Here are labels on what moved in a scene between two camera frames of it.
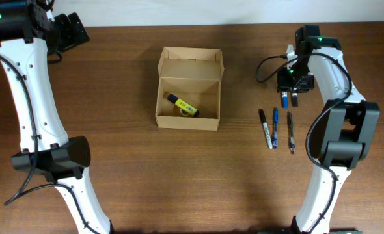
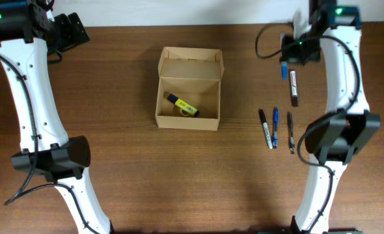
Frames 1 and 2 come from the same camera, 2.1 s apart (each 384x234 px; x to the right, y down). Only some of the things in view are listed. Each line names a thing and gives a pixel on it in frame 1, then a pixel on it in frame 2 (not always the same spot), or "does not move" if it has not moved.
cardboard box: x=188 y=93 does not move
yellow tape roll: x=183 y=114 does not move
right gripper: x=284 y=85 -> x=288 y=53
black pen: x=289 y=119 does not move
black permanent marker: x=266 y=128 does not move
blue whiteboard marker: x=285 y=100 -> x=284 y=64
